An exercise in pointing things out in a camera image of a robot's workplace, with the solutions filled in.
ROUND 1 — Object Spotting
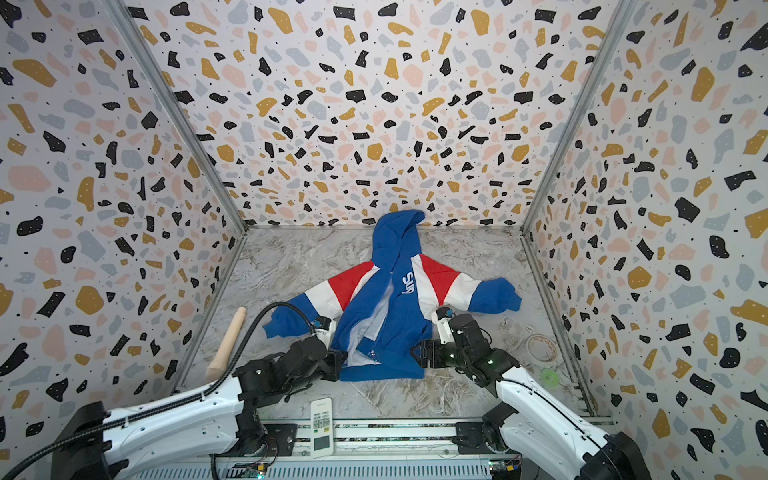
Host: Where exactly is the blue red white jacket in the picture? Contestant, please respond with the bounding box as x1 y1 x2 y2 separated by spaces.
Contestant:
264 210 521 382

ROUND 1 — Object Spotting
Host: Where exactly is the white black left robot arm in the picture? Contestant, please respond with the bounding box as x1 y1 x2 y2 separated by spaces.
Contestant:
51 336 347 479

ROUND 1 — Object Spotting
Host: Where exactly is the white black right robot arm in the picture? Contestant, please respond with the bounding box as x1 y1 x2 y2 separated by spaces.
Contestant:
411 307 651 479

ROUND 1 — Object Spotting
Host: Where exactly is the white tape roll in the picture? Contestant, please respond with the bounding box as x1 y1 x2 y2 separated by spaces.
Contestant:
525 334 560 367

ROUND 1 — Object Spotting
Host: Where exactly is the white remote control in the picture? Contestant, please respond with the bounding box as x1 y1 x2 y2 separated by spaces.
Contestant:
310 398 334 459

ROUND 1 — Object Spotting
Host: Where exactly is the green round cap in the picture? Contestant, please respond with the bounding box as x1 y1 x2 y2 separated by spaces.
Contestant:
539 368 560 389

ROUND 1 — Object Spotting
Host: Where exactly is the beige wooden rolling pin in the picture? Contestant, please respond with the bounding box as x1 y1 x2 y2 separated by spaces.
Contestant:
205 307 247 383

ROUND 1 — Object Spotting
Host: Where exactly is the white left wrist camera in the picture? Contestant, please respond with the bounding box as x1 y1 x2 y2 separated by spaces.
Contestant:
312 316 338 349

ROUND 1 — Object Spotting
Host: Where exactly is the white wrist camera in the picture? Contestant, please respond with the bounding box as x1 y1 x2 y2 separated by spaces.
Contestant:
312 316 338 349
431 306 454 344

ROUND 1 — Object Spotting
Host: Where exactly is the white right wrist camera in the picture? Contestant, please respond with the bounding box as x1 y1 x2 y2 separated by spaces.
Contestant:
431 306 454 344

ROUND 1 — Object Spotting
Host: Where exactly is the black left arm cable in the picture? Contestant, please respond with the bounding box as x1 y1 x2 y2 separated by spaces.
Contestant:
0 301 316 480

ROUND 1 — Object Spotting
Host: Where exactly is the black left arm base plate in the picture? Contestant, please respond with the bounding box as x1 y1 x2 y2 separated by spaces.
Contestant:
227 422 298 459

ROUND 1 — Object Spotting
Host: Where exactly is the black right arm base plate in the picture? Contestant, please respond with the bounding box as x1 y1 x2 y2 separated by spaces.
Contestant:
451 420 510 454

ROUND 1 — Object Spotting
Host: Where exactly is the aluminium mounting rail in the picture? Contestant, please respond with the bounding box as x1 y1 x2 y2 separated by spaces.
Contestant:
134 418 554 479

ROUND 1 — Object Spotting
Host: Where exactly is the right aluminium corner post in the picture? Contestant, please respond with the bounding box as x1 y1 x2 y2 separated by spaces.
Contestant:
520 0 637 235

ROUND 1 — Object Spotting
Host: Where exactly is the aluminium corner post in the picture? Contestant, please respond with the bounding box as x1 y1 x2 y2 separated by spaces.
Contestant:
520 0 637 235
98 0 248 235

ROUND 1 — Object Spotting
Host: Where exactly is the left aluminium corner post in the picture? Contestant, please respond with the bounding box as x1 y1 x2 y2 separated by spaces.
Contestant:
98 0 248 235

